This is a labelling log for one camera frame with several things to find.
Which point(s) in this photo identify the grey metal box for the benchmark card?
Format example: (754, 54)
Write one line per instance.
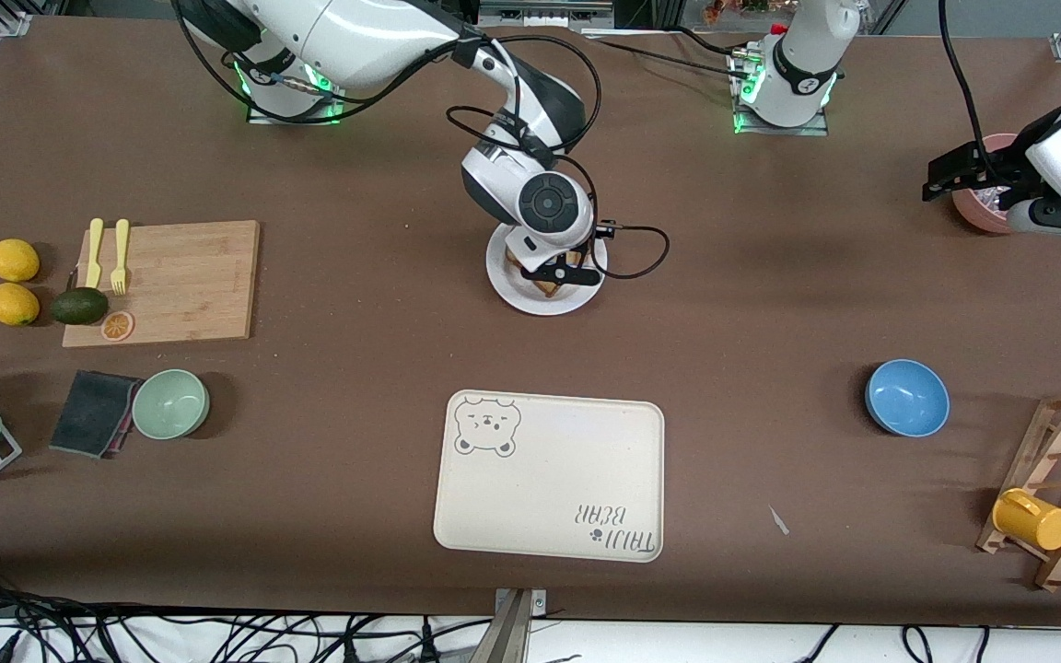
(544, 14)

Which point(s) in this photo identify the white round plate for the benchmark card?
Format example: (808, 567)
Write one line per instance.
(517, 295)

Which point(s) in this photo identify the blue bowl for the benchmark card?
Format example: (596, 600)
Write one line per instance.
(907, 398)

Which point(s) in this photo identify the yellow plastic knife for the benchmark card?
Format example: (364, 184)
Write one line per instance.
(94, 258)

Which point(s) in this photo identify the pink folded cloth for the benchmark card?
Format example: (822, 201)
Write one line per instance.
(119, 447)

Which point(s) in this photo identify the toast slice under egg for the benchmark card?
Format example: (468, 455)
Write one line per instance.
(546, 289)

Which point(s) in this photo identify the yellow cup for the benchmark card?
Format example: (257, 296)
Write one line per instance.
(1032, 520)

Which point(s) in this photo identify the green avocado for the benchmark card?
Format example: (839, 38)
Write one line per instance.
(79, 306)

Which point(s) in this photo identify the clear ice cubes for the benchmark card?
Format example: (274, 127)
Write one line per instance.
(996, 197)

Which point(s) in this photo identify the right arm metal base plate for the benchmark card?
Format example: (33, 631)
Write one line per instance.
(296, 117)

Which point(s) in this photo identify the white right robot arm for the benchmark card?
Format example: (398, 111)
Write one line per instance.
(355, 37)

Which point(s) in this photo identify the grey metal bar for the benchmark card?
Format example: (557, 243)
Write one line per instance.
(503, 640)

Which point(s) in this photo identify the yellow lemon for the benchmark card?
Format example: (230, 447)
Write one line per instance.
(15, 260)
(12, 305)

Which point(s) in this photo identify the small white paper scrap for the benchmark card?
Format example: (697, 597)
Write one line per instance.
(778, 520)

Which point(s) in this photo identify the wooden cutting board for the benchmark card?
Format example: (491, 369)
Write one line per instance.
(190, 285)

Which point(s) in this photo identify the metal clamp bracket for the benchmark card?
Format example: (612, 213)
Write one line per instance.
(538, 603)

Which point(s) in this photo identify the orange slice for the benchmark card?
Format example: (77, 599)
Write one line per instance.
(118, 326)

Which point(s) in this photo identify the yellow plastic fork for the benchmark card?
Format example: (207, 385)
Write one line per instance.
(120, 262)

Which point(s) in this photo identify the beige bear print tray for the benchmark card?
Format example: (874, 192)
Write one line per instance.
(549, 497)

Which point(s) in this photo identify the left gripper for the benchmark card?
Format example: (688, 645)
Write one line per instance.
(997, 168)

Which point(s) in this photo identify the wooden cup rack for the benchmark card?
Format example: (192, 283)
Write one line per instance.
(1060, 433)

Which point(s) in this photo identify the pink bowl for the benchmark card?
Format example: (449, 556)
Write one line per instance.
(973, 214)

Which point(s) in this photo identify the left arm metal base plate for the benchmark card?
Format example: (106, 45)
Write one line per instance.
(779, 130)

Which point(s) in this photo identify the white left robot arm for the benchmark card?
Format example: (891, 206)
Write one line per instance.
(807, 55)

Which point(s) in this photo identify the pale green bowl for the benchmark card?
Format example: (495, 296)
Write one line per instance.
(170, 403)

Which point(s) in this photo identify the dark grey folded cloth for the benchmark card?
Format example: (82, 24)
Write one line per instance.
(88, 412)

